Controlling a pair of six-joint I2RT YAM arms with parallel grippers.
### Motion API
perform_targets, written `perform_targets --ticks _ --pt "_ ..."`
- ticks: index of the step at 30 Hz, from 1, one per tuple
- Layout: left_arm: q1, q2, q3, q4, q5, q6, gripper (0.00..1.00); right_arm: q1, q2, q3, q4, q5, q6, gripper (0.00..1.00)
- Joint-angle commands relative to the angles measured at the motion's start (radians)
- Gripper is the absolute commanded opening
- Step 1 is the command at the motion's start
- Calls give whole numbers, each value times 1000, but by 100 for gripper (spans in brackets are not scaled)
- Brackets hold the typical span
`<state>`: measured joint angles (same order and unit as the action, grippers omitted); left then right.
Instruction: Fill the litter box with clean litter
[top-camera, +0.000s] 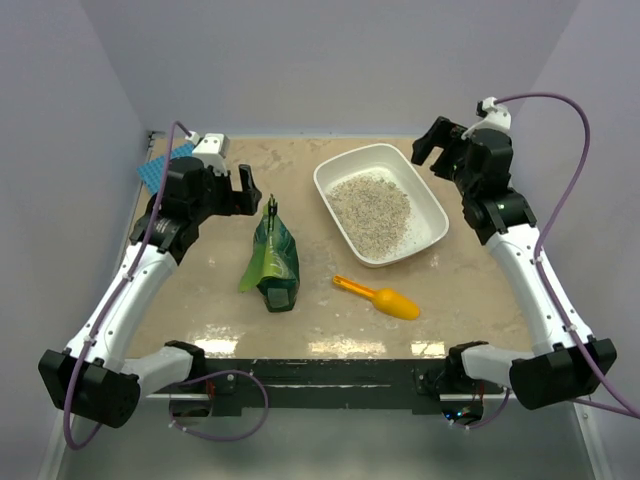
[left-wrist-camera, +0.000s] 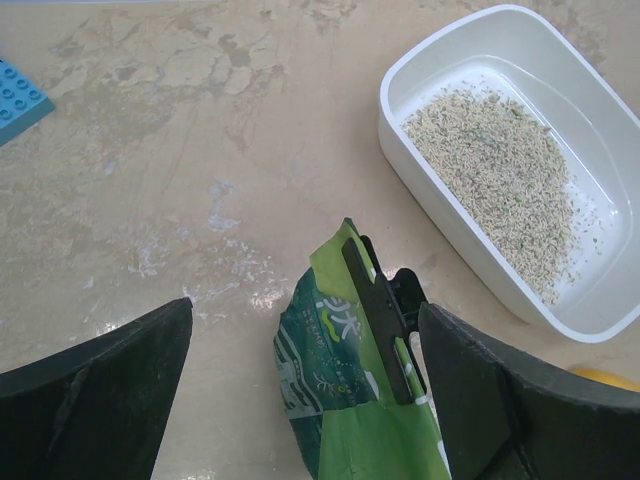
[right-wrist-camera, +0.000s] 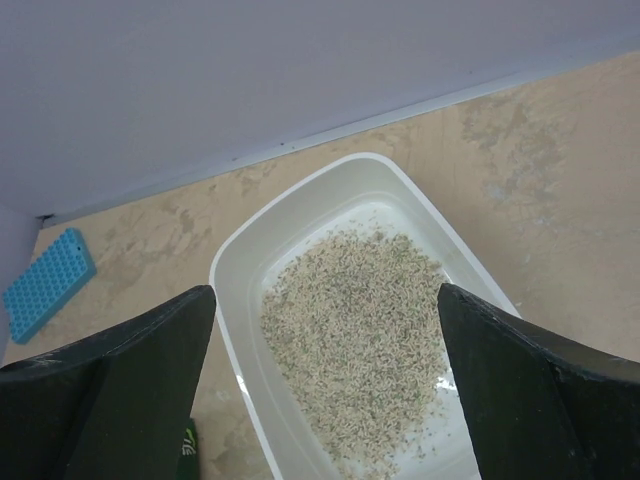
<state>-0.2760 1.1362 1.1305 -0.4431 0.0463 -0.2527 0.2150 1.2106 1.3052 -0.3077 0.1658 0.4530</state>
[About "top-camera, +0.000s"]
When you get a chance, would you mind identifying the white litter box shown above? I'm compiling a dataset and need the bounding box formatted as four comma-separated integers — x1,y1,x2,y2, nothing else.
313,143,449,268

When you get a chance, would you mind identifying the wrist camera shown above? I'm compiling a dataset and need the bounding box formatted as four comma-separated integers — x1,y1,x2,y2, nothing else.
192,133,230,176
473,97,511,134

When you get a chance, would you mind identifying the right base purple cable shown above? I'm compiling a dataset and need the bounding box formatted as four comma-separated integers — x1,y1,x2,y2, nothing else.
447,387,512,431

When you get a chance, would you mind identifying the yellow plastic scoop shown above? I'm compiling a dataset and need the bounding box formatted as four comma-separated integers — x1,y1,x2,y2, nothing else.
332,275,420,321

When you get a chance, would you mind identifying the black bag clip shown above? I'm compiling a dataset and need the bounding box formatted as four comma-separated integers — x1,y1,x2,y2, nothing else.
266,194,278,233

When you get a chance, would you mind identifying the blue studded plate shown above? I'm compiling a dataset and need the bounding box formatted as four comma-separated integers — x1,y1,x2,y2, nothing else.
137,143,194,196

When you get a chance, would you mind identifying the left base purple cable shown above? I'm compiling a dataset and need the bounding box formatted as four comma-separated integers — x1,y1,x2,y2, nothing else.
168,369,270,442

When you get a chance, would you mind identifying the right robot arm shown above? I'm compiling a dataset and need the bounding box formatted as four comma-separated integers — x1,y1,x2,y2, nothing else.
411,117,617,410

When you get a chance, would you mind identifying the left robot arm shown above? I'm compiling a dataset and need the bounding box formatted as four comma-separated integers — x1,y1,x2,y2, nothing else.
38,156,262,428

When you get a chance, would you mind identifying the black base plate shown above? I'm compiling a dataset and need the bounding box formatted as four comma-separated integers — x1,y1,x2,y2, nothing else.
160,358,503,416

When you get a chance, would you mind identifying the grey cat litter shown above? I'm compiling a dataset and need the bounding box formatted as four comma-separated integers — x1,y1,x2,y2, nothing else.
327,174,411,261

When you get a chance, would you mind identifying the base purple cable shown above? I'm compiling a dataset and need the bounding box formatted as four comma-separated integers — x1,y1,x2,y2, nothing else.
447,387,512,431
168,369,270,442

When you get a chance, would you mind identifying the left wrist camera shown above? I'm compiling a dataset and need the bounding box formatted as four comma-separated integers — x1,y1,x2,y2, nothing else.
192,133,230,176

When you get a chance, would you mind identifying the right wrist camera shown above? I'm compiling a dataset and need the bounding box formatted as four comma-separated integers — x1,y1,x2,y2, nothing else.
473,97,511,134

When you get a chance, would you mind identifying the green litter bag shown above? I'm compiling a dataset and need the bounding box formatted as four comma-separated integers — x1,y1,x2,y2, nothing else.
238,204,300,313

